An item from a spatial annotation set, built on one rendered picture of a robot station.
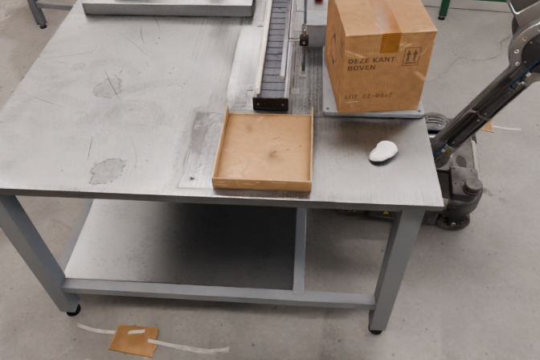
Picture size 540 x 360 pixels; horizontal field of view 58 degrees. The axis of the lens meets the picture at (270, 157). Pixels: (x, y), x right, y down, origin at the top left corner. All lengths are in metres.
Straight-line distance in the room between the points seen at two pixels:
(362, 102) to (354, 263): 0.90
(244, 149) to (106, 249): 0.84
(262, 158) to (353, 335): 0.90
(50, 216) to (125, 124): 1.07
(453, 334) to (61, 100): 1.63
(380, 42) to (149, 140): 0.70
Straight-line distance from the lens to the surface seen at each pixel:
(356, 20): 1.38
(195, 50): 1.80
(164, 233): 2.00
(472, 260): 2.28
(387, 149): 1.37
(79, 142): 1.53
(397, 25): 1.37
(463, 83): 3.16
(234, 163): 1.35
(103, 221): 2.11
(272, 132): 1.43
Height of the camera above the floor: 1.81
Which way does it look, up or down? 46 degrees down
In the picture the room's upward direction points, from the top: 2 degrees counter-clockwise
